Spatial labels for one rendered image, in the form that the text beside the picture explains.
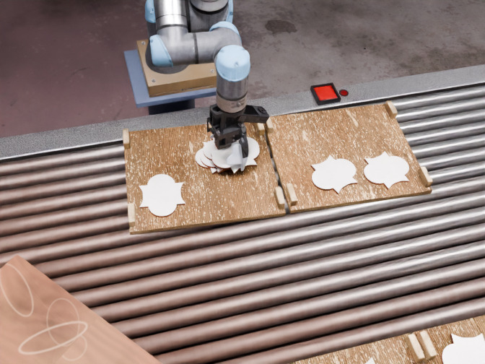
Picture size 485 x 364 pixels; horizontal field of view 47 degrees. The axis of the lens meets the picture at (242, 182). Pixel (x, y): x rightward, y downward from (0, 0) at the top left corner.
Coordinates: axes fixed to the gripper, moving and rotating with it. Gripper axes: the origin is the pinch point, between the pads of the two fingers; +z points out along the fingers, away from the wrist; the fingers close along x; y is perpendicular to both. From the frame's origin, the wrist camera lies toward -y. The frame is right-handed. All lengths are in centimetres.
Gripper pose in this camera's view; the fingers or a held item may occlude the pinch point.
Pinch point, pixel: (235, 154)
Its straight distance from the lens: 154.5
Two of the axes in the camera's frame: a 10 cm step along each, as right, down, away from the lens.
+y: -8.9, 3.3, -3.2
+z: -0.5, 6.1, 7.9
